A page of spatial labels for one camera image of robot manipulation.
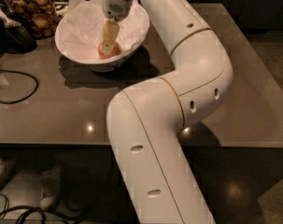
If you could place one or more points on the white paper liner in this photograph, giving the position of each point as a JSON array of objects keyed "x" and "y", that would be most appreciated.
[{"x": 82, "y": 28}]

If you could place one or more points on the red yellow apple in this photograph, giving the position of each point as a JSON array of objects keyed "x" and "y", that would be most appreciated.
[{"x": 108, "y": 50}]

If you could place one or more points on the white shoe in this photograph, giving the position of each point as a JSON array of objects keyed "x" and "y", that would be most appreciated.
[
  {"x": 50, "y": 181},
  {"x": 6, "y": 167}
]

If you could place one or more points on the white ceramic bowl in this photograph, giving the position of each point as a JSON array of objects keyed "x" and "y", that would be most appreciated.
[{"x": 97, "y": 61}]

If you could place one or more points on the white shoe right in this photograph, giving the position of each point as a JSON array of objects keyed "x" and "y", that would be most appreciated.
[{"x": 50, "y": 181}]

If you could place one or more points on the black round device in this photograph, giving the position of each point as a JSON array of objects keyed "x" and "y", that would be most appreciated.
[{"x": 18, "y": 35}]

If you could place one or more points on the white shoe left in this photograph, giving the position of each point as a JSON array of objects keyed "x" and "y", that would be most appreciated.
[{"x": 6, "y": 167}]

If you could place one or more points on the glass jar of dried chips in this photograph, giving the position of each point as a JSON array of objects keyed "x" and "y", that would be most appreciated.
[{"x": 39, "y": 16}]

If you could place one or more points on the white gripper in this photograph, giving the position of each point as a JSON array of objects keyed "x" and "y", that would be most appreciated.
[{"x": 116, "y": 6}]

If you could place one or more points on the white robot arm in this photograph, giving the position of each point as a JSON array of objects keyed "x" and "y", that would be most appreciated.
[{"x": 143, "y": 120}]

